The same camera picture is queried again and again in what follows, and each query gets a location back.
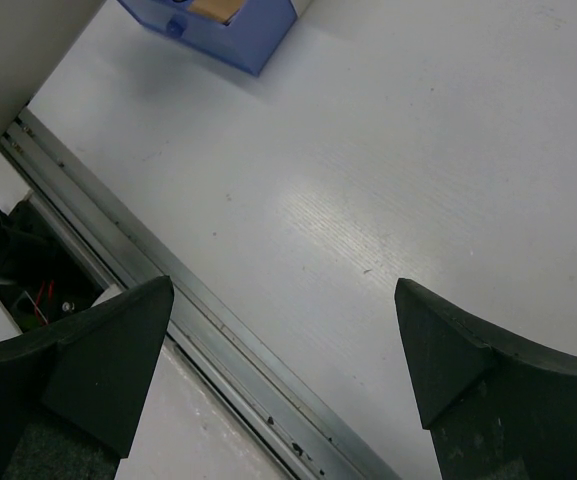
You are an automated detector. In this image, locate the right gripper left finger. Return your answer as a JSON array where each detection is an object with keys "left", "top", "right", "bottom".
[{"left": 0, "top": 276, "right": 174, "bottom": 479}]

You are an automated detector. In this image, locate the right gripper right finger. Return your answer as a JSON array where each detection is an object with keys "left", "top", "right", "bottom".
[{"left": 394, "top": 278, "right": 577, "bottom": 479}]

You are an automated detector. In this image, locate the dark blue drawer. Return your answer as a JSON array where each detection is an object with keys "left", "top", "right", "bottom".
[{"left": 119, "top": 0, "right": 298, "bottom": 76}]

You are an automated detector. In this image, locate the aluminium frame rail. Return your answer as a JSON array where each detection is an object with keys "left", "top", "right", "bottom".
[{"left": 0, "top": 107, "right": 404, "bottom": 480}]

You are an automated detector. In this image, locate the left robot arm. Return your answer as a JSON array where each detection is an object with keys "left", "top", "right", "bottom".
[{"left": 0, "top": 200, "right": 103, "bottom": 332}]

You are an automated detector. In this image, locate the four pan eyeshadow palette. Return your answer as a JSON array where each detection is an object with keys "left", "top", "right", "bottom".
[{"left": 187, "top": 0, "right": 245, "bottom": 24}]

